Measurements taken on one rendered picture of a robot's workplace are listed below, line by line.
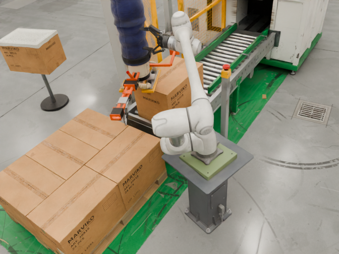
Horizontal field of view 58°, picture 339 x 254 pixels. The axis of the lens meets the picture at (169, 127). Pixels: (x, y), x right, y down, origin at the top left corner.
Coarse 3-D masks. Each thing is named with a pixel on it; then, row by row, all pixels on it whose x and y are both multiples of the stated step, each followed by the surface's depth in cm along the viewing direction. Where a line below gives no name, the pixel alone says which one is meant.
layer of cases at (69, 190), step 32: (64, 128) 305; (96, 128) 300; (128, 128) 296; (32, 160) 274; (64, 160) 270; (96, 160) 266; (128, 160) 263; (160, 160) 291; (0, 192) 249; (32, 192) 246; (64, 192) 243; (96, 192) 240; (128, 192) 262; (32, 224) 233; (64, 224) 221; (96, 224) 239
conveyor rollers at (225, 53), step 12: (228, 36) 428; (240, 36) 427; (252, 36) 418; (216, 48) 407; (228, 48) 398; (240, 48) 397; (204, 60) 385; (216, 60) 377; (228, 60) 376; (204, 72) 361; (216, 72) 361
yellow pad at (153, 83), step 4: (152, 72) 257; (156, 72) 261; (156, 76) 257; (148, 80) 248; (152, 80) 252; (156, 80) 253; (152, 84) 248; (148, 88) 244; (152, 88) 244; (144, 92) 243; (148, 92) 243; (152, 92) 242
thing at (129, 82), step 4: (128, 80) 233; (132, 80) 232; (136, 80) 230; (124, 84) 226; (128, 84) 226; (132, 84) 225; (136, 84) 228; (124, 88) 230; (128, 88) 228; (136, 88) 228
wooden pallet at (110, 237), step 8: (160, 176) 302; (152, 184) 293; (160, 184) 307; (144, 192) 285; (152, 192) 300; (144, 200) 293; (136, 208) 287; (128, 216) 275; (120, 224) 276; (112, 232) 270; (40, 240) 260; (104, 240) 265; (112, 240) 266; (48, 248) 265; (96, 248) 260; (104, 248) 260
